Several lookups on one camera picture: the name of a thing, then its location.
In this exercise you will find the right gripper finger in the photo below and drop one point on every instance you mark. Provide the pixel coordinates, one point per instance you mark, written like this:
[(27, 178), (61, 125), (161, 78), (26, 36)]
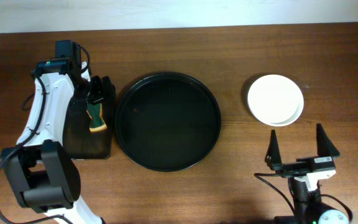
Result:
[(325, 148), (273, 157)]

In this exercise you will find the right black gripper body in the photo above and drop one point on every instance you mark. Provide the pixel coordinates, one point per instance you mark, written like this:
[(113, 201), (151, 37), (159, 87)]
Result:
[(296, 167)]

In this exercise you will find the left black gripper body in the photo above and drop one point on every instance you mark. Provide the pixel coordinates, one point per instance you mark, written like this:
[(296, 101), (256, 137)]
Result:
[(96, 94)]

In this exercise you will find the green and yellow sponge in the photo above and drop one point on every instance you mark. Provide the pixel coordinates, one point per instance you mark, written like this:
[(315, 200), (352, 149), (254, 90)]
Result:
[(95, 113)]

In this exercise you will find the white plate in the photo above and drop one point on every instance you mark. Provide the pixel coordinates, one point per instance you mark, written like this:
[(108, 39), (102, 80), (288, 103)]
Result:
[(272, 91)]

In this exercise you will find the light grey plate bottom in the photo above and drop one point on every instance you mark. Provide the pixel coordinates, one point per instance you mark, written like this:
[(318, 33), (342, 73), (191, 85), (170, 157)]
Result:
[(282, 116)]

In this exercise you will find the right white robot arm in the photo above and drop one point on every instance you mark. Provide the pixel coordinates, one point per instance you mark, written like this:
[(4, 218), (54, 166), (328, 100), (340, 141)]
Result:
[(309, 205)]

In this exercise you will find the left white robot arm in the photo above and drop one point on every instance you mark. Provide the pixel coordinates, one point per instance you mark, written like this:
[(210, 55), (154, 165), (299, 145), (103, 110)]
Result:
[(42, 176)]

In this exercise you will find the rectangular black tray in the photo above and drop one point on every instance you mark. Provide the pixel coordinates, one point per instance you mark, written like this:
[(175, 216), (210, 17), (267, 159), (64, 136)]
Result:
[(78, 141)]

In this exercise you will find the round black serving tray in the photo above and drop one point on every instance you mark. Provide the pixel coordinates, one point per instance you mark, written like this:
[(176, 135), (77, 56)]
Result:
[(167, 121)]

